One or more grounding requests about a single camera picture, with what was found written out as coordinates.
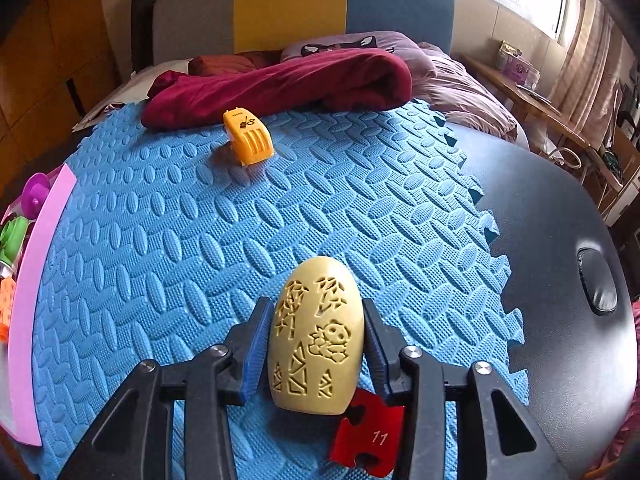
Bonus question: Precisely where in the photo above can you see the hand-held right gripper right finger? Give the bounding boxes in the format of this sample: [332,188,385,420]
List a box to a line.
[361,297,573,480]

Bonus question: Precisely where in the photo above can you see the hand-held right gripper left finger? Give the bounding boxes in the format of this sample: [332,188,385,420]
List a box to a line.
[57,297,273,480]

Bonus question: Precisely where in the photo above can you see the yellow carved egg-shaped shell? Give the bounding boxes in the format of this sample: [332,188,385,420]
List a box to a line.
[267,256,366,417]

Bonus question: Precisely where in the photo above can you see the pink tray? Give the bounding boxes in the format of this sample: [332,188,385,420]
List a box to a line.
[0,165,76,447]

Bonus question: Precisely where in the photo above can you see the orange linked cube chain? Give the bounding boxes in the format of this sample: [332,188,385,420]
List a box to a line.
[0,277,17,343]

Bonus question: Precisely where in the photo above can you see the green plastic piece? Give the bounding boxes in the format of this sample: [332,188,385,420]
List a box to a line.
[0,215,28,266]

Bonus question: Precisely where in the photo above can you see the red puzzle piece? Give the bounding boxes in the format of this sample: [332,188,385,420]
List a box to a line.
[329,387,406,480]

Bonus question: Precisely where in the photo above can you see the blue foam mat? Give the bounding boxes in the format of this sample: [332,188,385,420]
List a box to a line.
[37,99,531,480]

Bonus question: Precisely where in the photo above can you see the black padded massage table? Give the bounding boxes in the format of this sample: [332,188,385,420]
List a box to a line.
[445,122,640,480]

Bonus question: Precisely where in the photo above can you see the yellow plastic toy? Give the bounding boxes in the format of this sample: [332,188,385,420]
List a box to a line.
[222,106,275,166]

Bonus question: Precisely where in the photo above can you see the black face hole cushion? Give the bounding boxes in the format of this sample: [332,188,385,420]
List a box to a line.
[576,247,632,316]

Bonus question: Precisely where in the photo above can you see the purple suction cup toy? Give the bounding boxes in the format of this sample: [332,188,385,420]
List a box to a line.
[22,172,51,221]

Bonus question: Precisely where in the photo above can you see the maroon cloth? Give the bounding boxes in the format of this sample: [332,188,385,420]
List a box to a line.
[141,50,413,131]

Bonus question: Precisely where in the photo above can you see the dark red folded cloth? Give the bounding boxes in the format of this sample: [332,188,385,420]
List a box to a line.
[189,54,261,77]

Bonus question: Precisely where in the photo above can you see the pink duvet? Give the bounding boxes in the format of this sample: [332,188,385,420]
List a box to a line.
[412,42,518,143]

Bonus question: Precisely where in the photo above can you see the wooden desk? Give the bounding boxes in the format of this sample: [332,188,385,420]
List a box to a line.
[462,55,608,161]

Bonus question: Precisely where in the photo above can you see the folding chair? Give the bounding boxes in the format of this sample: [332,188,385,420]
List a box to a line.
[590,127,640,226]

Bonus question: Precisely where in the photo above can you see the purple dog print pillow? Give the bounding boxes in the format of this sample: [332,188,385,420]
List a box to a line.
[280,31,436,73]

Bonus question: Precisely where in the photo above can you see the purple box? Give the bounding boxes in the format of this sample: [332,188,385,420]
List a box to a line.
[507,57,541,86]

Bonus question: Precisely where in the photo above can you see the grey yellow blue headboard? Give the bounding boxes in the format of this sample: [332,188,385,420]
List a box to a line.
[151,0,456,68]

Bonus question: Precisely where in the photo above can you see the black upholstered panel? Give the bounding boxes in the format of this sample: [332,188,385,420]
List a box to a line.
[131,0,167,68]

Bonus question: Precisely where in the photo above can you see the wooden wardrobe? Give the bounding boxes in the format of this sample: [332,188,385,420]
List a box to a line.
[0,0,133,171]

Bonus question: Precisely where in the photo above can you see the beige patterned curtain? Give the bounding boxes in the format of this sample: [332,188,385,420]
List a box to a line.
[547,0,631,131]

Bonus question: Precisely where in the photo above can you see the white handled bag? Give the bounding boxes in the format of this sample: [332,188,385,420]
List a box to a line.
[547,142,583,168]

